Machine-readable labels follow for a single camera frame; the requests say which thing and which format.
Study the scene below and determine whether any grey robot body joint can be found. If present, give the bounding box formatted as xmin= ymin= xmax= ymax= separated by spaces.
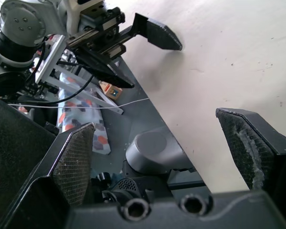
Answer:
xmin=125 ymin=126 xmax=198 ymax=178

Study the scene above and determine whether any hexagon patterned cloth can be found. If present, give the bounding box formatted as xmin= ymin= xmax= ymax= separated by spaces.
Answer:
xmin=56 ymin=71 xmax=112 ymax=156

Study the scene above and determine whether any white metal frame stand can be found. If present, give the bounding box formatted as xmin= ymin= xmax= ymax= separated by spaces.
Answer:
xmin=34 ymin=35 xmax=124 ymax=115

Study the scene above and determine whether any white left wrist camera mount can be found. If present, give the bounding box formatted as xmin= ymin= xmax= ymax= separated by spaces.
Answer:
xmin=58 ymin=0 xmax=106 ymax=33

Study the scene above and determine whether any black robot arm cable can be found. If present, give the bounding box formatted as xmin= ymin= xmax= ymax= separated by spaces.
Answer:
xmin=4 ymin=35 xmax=96 ymax=105

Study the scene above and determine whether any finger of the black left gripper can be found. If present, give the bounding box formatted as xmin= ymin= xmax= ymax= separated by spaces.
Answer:
xmin=119 ymin=12 xmax=184 ymax=52
xmin=75 ymin=46 xmax=135 ymax=89

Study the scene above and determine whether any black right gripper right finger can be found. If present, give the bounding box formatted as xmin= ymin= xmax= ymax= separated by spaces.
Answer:
xmin=215 ymin=107 xmax=286 ymax=229

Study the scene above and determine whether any thin white cord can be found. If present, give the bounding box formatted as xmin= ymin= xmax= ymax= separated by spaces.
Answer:
xmin=8 ymin=97 xmax=150 ymax=110

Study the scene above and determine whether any small brown cardboard box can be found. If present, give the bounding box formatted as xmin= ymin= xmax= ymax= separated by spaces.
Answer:
xmin=99 ymin=80 xmax=123 ymax=101

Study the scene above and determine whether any dark textured robot body panel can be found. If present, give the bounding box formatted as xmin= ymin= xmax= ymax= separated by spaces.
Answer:
xmin=0 ymin=95 xmax=59 ymax=229

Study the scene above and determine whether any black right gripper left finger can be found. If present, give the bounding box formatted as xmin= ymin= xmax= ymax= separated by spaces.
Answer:
xmin=0 ymin=122 xmax=97 ymax=229

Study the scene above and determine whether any black perforated robot housing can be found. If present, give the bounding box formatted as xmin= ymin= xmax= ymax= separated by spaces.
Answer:
xmin=92 ymin=170 xmax=173 ymax=208

